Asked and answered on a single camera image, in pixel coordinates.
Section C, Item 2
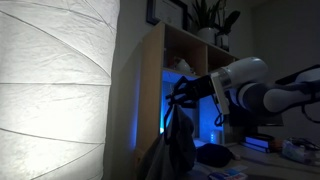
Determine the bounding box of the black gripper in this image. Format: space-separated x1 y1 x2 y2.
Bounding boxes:
165 75 215 109

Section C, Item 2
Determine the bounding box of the gray knit sweater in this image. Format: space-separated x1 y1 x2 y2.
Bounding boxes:
136 104 198 180

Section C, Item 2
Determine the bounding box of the white teapot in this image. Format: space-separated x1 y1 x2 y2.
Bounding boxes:
173 58 196 75

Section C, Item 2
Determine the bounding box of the wooden shelf unit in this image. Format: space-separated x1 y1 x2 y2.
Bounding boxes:
133 21 257 171

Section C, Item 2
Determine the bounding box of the white cylinder speaker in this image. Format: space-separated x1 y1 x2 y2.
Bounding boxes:
209 130 222 146

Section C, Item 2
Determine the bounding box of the plant in white pot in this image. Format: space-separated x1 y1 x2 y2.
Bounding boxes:
188 0 223 46

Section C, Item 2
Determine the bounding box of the plant in small pot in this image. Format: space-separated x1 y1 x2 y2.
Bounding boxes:
214 0 242 53

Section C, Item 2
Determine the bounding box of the dark blue bag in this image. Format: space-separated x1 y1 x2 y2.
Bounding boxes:
195 143 236 169

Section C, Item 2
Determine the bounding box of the black computer monitor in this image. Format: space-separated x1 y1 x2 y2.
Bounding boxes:
223 83 285 138

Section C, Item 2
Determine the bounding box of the black framed picture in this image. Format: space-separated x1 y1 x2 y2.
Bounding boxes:
146 0 190 33

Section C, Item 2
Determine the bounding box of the blue lit box device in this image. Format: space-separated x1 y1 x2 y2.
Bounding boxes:
240 134 276 154

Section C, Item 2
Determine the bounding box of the blue white booklet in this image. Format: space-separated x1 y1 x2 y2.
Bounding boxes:
208 164 249 180

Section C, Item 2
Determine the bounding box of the white paper lamp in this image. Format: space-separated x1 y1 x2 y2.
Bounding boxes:
0 0 122 180

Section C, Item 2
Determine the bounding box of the clear plastic bag clutter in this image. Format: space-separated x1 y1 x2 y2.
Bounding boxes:
282 137 320 167

